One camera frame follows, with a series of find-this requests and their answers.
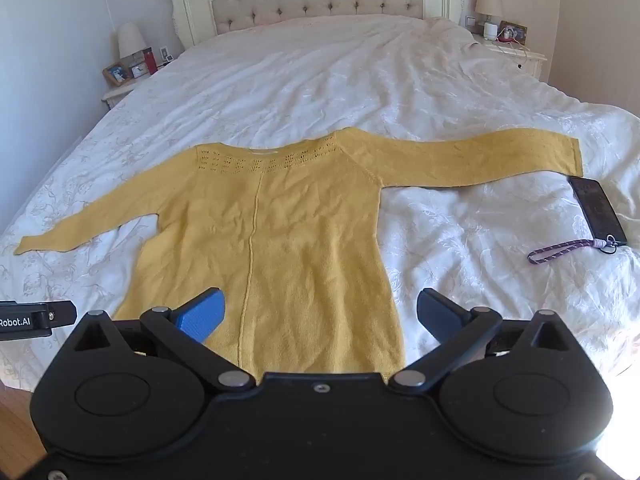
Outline white embroidered bedspread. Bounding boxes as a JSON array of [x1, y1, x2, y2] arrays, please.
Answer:
[[0, 12, 640, 391]]

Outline white shade table lamp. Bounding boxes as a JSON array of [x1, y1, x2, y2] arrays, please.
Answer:
[[474, 0, 504, 24], [117, 21, 146, 62]]

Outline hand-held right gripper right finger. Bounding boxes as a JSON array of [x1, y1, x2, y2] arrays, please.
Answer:
[[389, 287, 576, 393]]

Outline wooden photo frame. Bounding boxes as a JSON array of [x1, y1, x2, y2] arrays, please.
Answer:
[[102, 62, 133, 87], [499, 21, 529, 45]]

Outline cream nightstand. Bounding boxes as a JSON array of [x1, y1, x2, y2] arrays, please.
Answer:
[[474, 34, 549, 81], [101, 62, 168, 111]]

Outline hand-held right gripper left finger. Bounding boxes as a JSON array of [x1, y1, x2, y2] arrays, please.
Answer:
[[70, 287, 257, 393]]

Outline purple wrist strap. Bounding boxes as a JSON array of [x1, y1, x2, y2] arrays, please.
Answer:
[[527, 240, 610, 265]]

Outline white charging cable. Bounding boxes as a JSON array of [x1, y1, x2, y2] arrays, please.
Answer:
[[504, 34, 535, 70]]

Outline yellow knit sweater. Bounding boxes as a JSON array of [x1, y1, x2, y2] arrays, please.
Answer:
[[13, 126, 583, 381]]

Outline black smartphone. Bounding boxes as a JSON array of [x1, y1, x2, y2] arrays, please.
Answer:
[[567, 176, 629, 250]]

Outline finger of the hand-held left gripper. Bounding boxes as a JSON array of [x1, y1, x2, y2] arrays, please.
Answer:
[[49, 301, 77, 331]]

